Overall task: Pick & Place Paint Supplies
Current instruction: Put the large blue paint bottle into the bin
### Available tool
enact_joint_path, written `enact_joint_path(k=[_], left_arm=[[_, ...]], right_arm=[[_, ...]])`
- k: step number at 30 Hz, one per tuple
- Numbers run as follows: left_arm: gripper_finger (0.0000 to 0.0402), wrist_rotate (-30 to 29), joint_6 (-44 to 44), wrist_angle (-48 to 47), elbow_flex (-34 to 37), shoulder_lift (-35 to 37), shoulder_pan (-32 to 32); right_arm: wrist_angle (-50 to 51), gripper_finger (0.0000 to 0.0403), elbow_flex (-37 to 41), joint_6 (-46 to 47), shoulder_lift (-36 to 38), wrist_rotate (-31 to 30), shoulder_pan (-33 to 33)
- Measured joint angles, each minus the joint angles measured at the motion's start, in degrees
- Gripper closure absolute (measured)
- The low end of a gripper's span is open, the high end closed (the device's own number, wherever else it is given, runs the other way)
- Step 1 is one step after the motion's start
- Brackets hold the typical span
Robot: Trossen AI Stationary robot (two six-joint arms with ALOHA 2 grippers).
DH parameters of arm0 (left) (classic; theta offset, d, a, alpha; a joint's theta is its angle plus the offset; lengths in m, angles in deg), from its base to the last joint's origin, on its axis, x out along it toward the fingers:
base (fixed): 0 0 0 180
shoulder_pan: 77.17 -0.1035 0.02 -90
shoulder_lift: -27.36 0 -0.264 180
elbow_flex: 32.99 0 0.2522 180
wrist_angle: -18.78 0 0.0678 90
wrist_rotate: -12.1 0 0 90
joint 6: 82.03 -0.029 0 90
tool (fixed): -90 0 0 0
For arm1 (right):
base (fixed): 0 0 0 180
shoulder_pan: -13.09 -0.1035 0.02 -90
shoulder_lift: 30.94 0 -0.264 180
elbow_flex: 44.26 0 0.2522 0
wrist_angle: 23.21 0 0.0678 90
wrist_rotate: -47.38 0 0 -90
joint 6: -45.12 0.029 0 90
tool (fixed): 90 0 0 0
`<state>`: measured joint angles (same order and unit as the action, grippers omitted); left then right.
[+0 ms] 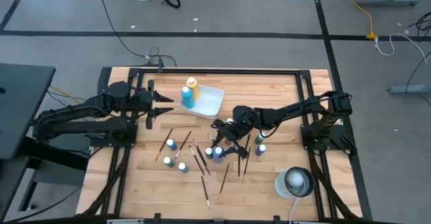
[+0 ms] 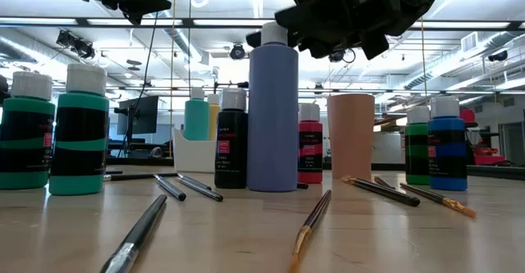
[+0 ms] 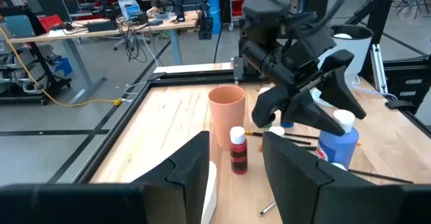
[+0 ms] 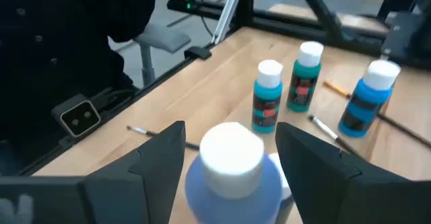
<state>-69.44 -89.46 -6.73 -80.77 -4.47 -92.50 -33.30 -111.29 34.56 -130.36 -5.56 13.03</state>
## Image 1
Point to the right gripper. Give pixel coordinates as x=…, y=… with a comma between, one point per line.
x=243, y=119

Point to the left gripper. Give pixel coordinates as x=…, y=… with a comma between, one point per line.
x=150, y=104

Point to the large periwinkle paint bottle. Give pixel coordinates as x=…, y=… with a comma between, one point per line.
x=218, y=155

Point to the black gold-ferrule paintbrush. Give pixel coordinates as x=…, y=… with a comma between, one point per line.
x=239, y=165
x=247, y=141
x=246, y=165

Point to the small black paint bottle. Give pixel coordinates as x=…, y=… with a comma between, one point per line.
x=208, y=153

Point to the large teal paint bottle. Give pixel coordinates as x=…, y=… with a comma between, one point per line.
x=187, y=99

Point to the small royal blue paint bottle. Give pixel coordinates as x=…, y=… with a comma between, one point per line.
x=261, y=150

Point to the large yellow paint bottle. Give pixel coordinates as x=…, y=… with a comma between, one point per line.
x=192, y=89

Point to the small cerulean blue paint bottle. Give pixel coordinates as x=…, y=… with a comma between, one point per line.
x=171, y=145

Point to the white plastic bin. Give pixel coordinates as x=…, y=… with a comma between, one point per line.
x=210, y=103

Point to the small turquoise paint bottle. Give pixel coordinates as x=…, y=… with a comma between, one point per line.
x=183, y=167

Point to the thick grey silver-ferrule paintbrush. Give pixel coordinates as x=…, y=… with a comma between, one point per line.
x=205, y=192

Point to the small sea green paint bottle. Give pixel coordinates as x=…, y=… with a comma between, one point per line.
x=169, y=162

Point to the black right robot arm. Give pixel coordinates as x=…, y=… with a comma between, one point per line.
x=296, y=108

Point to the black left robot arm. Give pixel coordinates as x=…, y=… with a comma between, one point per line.
x=81, y=127

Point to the white mug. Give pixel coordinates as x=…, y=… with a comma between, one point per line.
x=296, y=180

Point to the black desk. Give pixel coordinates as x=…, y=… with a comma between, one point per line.
x=23, y=109

